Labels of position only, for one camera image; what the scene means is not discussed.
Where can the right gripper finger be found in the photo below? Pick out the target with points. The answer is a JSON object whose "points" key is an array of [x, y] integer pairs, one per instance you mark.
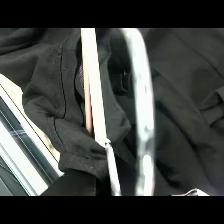
{"points": [[75, 185]]}

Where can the white clothes hanger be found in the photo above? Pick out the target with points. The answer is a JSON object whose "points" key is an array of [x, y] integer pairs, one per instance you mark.
{"points": [[95, 100]]}

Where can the black garment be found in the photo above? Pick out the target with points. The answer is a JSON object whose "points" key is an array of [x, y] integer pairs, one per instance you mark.
{"points": [[186, 100]]}

